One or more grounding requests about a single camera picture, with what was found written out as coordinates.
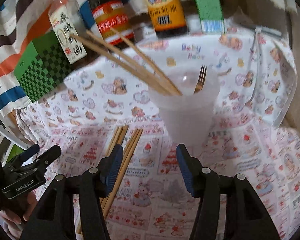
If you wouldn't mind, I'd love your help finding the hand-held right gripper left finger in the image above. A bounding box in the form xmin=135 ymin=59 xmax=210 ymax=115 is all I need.
xmin=20 ymin=144 xmax=124 ymax=240

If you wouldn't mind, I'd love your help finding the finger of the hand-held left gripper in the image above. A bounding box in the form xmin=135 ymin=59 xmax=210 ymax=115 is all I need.
xmin=27 ymin=145 xmax=62 ymax=174
xmin=19 ymin=144 xmax=40 ymax=162

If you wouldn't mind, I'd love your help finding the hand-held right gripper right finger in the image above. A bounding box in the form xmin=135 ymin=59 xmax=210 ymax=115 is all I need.
xmin=176 ymin=144 xmax=282 ymax=240

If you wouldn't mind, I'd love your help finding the tan bamboo chopstick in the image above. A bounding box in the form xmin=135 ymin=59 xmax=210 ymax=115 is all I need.
xmin=114 ymin=125 xmax=129 ymax=147
xmin=86 ymin=29 xmax=177 ymax=96
xmin=109 ymin=28 xmax=183 ymax=96
xmin=99 ymin=129 xmax=140 ymax=207
xmin=70 ymin=34 xmax=167 ymax=95
xmin=76 ymin=126 xmax=123 ymax=235
xmin=100 ymin=128 xmax=143 ymax=219

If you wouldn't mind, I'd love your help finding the translucent plastic cup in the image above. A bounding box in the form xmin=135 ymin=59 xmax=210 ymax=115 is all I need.
xmin=147 ymin=67 xmax=220 ymax=147

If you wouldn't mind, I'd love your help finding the golden fork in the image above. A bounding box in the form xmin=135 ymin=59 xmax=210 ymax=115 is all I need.
xmin=193 ymin=65 xmax=208 ymax=94

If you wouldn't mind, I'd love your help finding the person's left hand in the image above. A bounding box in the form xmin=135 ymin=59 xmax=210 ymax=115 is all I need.
xmin=1 ymin=193 xmax=39 ymax=232

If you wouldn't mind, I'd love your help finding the green printed box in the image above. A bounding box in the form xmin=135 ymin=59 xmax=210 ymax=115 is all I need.
xmin=4 ymin=142 xmax=24 ymax=161

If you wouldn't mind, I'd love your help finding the strawberry print cloth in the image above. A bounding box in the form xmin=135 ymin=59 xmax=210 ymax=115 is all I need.
xmin=0 ymin=120 xmax=300 ymax=240

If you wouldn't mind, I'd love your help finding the bear print cloth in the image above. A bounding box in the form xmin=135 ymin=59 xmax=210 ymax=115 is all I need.
xmin=16 ymin=25 xmax=298 ymax=140

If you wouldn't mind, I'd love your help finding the green checkered box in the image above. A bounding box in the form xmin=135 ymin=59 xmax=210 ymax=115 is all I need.
xmin=14 ymin=31 xmax=77 ymax=103

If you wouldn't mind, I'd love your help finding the cooking wine bottle white label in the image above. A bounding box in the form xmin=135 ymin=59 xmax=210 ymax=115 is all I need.
xmin=48 ymin=0 xmax=87 ymax=64

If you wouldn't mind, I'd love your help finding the striped fabric backdrop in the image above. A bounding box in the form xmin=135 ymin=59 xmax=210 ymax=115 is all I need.
xmin=0 ymin=0 xmax=299 ymax=117

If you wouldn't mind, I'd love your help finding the red cap sesame oil bottle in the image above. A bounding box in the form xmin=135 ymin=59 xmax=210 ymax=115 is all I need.
xmin=86 ymin=0 xmax=135 ymax=49

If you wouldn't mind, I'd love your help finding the dark oyster sauce bottle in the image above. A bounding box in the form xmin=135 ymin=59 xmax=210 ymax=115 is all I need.
xmin=141 ymin=0 xmax=189 ymax=39

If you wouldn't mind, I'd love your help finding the green drink carton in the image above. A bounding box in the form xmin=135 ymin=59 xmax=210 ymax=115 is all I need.
xmin=190 ymin=0 xmax=225 ymax=34

